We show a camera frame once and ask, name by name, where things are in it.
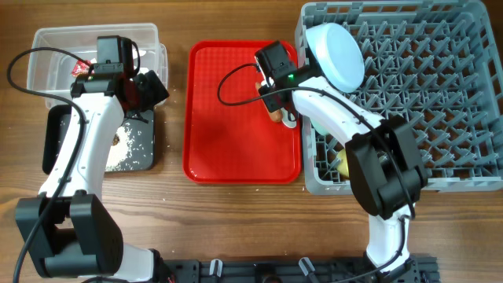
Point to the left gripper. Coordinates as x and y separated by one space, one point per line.
154 90

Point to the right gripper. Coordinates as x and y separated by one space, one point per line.
269 102

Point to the white plastic spoon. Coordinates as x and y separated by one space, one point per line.
289 124

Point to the brown food scrap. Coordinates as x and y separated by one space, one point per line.
115 140

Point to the pile of white rice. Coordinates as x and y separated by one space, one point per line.
125 145

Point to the red snack wrapper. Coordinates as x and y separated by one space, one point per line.
80 67

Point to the light blue plate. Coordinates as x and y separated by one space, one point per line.
338 55

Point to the yellow plastic cup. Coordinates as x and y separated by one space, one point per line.
342 166

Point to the white napkin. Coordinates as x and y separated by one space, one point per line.
137 64

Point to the green bowl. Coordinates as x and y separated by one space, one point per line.
319 128

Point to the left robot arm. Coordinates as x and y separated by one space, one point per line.
67 231

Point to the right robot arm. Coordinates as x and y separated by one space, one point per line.
386 171

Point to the grey dishwasher rack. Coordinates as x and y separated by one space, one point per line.
436 64

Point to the black plastic tray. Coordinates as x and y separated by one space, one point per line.
137 137

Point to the red serving tray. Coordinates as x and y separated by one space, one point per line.
229 138

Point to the clear plastic bin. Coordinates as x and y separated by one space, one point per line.
49 72

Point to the black mounting rail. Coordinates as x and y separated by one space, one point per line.
422 269

